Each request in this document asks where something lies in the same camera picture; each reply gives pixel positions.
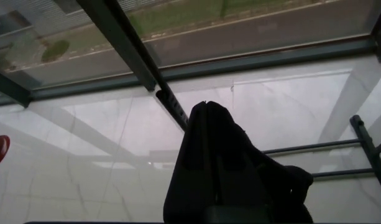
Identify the window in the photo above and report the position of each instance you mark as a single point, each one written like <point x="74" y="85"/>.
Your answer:
<point x="240" y="37"/>

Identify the black clothes rack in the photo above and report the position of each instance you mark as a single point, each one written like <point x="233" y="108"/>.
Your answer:
<point x="174" y="109"/>

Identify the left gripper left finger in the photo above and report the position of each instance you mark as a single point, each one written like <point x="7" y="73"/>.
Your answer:
<point x="190" y="186"/>

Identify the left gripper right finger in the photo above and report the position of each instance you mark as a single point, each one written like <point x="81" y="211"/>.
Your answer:
<point x="240" y="186"/>

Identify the black garment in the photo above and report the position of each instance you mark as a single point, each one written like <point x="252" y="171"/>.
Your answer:
<point x="271" y="174"/>

